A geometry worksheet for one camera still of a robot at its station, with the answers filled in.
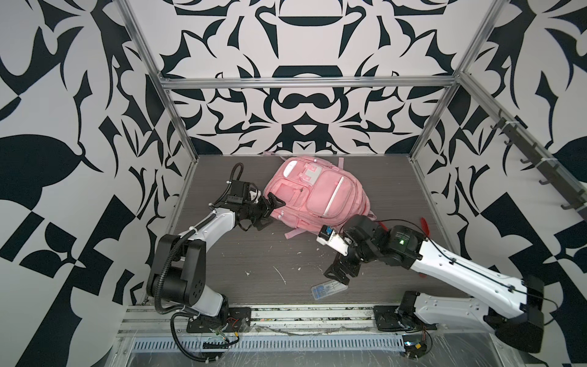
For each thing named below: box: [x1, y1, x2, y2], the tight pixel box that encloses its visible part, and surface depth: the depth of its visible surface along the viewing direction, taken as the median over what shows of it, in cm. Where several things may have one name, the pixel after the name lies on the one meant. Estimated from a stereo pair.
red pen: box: [420, 217, 431, 238], surface depth 95 cm
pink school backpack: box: [263, 155, 377, 239], surface depth 98 cm
